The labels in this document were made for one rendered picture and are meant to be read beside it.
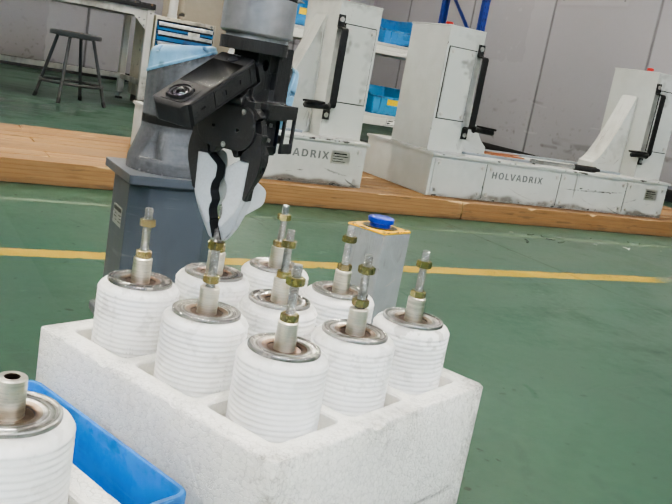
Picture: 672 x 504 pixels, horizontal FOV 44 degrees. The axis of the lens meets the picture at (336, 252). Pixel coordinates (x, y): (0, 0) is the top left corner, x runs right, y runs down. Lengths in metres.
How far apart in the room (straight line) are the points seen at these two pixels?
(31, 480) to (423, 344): 0.52
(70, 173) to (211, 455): 2.14
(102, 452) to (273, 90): 0.43
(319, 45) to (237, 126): 2.55
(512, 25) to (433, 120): 4.90
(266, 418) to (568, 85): 7.02
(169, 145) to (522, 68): 6.87
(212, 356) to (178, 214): 0.64
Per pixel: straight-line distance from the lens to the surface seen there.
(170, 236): 1.50
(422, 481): 1.03
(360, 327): 0.92
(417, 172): 3.63
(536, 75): 8.04
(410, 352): 0.99
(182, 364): 0.89
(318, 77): 3.39
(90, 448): 0.95
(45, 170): 2.88
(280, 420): 0.82
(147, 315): 0.97
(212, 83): 0.82
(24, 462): 0.62
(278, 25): 0.86
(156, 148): 1.50
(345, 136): 3.38
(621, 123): 4.50
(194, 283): 1.04
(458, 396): 1.03
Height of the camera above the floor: 0.53
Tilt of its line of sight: 12 degrees down
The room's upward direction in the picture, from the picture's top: 10 degrees clockwise
